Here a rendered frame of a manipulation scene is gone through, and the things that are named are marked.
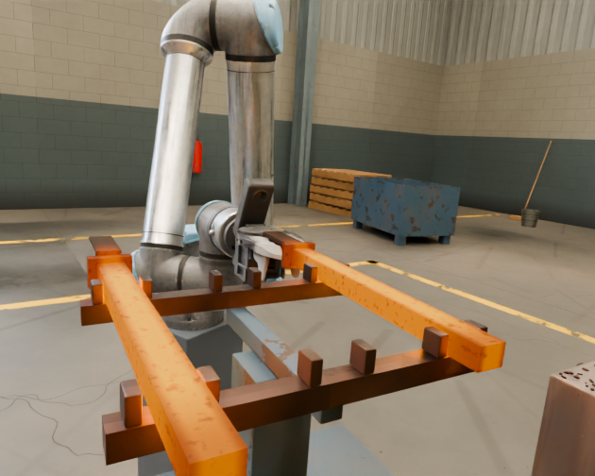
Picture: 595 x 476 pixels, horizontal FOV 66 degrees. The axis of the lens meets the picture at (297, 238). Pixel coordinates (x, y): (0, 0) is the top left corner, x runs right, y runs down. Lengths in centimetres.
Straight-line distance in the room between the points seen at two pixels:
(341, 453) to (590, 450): 31
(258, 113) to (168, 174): 26
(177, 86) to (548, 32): 941
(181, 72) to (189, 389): 86
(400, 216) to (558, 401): 504
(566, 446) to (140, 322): 41
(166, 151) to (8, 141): 624
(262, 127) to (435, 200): 475
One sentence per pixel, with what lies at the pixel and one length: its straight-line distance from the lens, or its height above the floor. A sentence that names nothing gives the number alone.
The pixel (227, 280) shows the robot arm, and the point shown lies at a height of 84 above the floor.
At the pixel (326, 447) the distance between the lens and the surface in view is 71.
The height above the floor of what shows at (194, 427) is 98.
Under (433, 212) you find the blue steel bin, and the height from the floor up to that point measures 40.
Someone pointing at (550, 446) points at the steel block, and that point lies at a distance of 56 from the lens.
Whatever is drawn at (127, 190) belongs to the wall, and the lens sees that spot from 746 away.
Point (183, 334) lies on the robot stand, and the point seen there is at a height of 60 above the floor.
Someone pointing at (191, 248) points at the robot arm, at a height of 82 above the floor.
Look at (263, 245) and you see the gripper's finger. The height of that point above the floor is 97.
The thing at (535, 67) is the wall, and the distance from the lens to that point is 1013.
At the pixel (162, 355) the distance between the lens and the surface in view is 32.
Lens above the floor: 112
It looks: 12 degrees down
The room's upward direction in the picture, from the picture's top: 4 degrees clockwise
